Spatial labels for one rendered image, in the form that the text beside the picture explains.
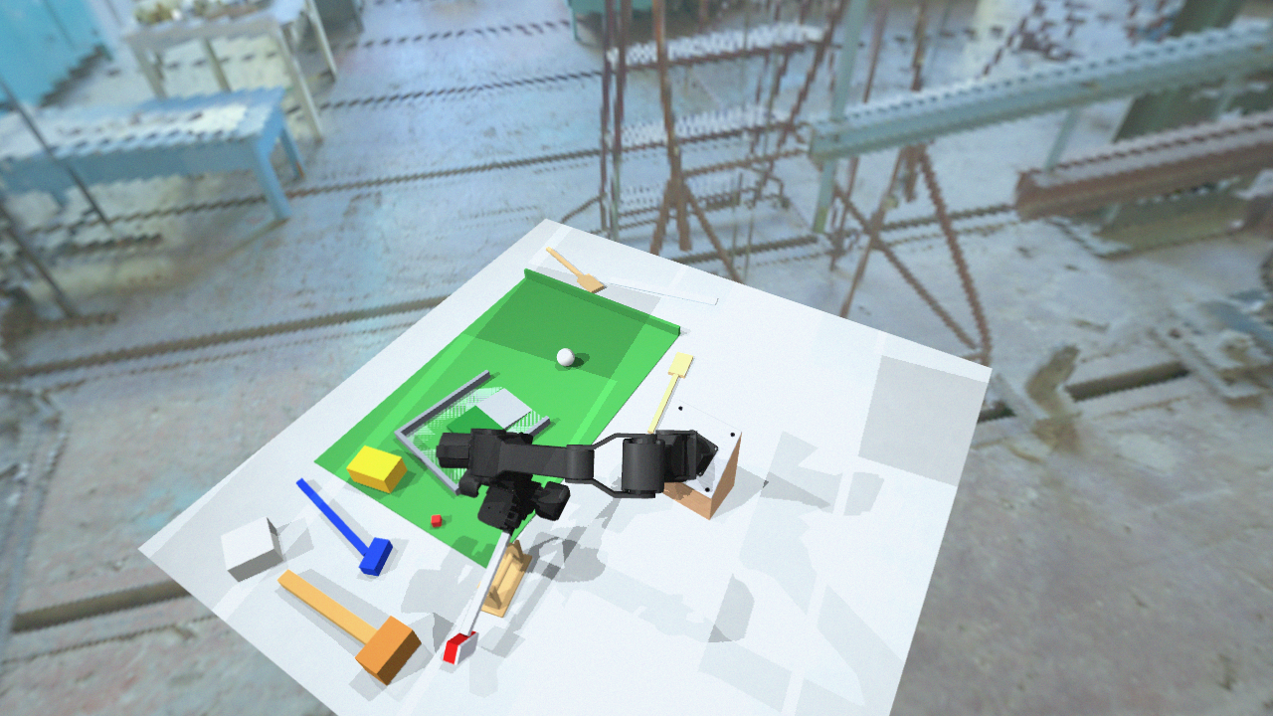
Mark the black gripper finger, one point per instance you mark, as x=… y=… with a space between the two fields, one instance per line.
x=528 y=510

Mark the blue putter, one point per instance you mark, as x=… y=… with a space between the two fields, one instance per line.
x=374 y=557

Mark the yellow rectangular block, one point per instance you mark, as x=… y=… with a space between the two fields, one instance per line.
x=377 y=469

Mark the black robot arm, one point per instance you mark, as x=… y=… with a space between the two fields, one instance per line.
x=649 y=461

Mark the green putting mat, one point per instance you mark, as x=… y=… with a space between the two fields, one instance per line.
x=517 y=340

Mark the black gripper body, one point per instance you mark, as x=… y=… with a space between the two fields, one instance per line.
x=550 y=502

